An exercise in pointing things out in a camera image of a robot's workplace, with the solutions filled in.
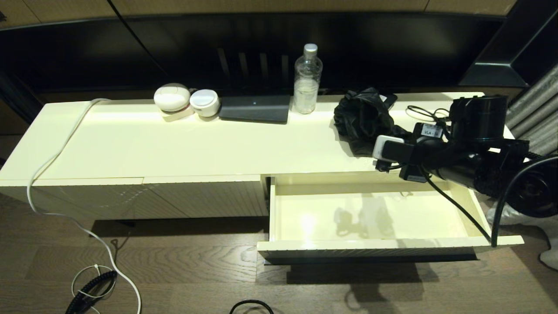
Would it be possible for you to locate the cream ribbed drawer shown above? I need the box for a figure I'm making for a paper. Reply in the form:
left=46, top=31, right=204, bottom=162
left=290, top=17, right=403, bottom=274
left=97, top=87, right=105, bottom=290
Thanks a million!
left=256, top=172, right=525, bottom=264

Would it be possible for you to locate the plain cream cabinet door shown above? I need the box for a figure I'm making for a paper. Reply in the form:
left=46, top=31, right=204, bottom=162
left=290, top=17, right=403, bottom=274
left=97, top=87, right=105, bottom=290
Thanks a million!
left=143, top=174, right=269, bottom=218

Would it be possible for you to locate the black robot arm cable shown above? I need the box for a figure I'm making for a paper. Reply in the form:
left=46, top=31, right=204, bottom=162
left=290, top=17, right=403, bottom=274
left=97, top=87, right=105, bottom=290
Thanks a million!
left=418, top=156, right=558, bottom=248

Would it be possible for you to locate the thin black looped cable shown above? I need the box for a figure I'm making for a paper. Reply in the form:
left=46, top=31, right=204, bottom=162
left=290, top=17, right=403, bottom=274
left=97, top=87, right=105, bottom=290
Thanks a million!
left=405, top=105, right=454, bottom=131

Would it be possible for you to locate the white round device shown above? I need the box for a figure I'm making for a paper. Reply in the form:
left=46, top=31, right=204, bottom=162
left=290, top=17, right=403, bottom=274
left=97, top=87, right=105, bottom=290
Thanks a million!
left=189, top=89, right=220, bottom=117

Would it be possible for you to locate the thin white cable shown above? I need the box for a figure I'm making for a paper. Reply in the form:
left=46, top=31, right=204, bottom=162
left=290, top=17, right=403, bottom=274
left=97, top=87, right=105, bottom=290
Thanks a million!
left=71, top=264, right=117, bottom=314

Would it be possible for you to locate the cream low cabinet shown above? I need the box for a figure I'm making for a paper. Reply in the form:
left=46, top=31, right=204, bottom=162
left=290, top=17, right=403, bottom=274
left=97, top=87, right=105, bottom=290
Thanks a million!
left=0, top=91, right=536, bottom=221

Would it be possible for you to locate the grey curtain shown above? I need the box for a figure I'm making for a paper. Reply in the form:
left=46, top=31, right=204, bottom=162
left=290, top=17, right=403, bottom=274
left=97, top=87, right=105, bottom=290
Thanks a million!
left=485, top=63, right=558, bottom=271

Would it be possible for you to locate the beige device base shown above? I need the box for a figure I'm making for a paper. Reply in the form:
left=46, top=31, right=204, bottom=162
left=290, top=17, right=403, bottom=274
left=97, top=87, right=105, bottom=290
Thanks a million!
left=160, top=105, right=195, bottom=122

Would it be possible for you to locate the clear plastic water bottle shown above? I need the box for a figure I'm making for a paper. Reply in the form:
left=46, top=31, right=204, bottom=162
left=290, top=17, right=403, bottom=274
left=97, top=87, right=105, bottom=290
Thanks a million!
left=293, top=43, right=323, bottom=114

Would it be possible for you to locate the black wall shelf frame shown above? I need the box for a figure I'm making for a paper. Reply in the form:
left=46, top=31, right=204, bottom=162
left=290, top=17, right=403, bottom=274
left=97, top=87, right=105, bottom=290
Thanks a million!
left=458, top=0, right=558, bottom=88

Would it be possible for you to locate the black flat set-top box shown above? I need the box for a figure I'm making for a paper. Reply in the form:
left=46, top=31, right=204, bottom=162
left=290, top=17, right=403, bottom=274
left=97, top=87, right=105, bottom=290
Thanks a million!
left=218, top=95, right=291, bottom=124

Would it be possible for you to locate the black television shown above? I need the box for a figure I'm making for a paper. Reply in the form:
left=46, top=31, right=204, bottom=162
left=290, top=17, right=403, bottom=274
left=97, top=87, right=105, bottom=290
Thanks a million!
left=0, top=12, right=517, bottom=103

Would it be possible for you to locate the black coiled cable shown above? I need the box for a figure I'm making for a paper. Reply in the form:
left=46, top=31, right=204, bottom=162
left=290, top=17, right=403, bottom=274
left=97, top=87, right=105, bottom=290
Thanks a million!
left=65, top=270, right=118, bottom=314

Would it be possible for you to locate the thick white power cable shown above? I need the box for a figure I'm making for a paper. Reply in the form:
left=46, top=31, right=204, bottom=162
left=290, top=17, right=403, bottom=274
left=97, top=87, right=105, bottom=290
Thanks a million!
left=27, top=98, right=143, bottom=314

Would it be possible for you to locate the black umbrella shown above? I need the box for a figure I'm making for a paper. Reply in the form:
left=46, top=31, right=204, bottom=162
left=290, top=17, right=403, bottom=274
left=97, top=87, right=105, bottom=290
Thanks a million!
left=333, top=87, right=419, bottom=157

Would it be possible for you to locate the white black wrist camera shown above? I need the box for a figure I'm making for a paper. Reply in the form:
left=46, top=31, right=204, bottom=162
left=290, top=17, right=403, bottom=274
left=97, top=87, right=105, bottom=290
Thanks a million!
left=373, top=135, right=415, bottom=164

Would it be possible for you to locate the black arched floor cable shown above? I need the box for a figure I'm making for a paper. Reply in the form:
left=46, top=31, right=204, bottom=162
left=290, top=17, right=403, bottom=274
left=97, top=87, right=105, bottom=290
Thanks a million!
left=229, top=299, right=275, bottom=314

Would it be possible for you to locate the scratched cream cabinet door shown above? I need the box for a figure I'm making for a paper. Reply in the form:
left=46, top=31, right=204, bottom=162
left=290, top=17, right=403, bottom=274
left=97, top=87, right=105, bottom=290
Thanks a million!
left=33, top=177, right=188, bottom=220

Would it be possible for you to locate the white oval device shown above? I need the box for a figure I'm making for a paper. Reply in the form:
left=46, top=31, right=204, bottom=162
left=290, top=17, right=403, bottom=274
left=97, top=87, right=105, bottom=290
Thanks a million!
left=153, top=83, right=191, bottom=112

